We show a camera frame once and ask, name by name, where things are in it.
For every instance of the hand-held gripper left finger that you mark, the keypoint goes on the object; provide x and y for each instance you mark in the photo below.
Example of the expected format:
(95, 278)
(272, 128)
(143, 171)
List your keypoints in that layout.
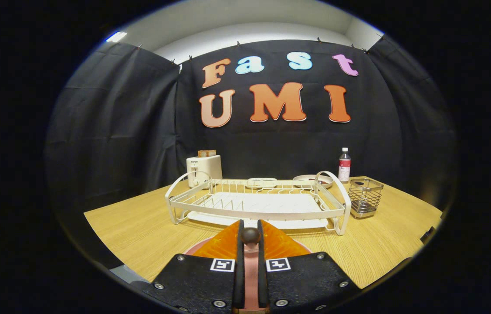
(239, 270)

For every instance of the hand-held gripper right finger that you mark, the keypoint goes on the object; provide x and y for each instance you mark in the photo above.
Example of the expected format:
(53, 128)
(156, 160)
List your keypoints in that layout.
(262, 274)

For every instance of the pink plate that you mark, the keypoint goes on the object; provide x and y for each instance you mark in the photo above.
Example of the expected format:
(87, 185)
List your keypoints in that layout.
(250, 283)

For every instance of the white divided bean dish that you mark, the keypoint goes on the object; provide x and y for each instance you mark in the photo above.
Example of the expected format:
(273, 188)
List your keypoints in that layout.
(262, 181)

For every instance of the white round food plate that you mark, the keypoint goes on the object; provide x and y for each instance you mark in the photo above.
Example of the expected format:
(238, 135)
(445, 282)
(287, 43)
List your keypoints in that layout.
(303, 179)

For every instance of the red food pieces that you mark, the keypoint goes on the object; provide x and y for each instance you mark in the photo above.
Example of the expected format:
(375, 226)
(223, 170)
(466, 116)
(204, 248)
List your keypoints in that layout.
(313, 179)

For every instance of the white toaster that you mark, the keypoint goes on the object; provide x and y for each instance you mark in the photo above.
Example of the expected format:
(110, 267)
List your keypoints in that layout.
(204, 168)

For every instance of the toasted bread slice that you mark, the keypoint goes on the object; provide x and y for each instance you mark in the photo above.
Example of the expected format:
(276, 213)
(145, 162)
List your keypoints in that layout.
(206, 153)

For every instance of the black backdrop cloth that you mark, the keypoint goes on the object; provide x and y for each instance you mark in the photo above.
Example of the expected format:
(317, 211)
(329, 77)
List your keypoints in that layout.
(271, 148)

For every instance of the clear bottle red label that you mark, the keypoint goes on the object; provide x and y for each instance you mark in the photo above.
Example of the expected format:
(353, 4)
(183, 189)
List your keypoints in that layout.
(344, 168)

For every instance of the black table edge clamp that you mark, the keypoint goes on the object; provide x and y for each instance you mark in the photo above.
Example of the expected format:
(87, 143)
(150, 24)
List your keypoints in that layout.
(427, 235)

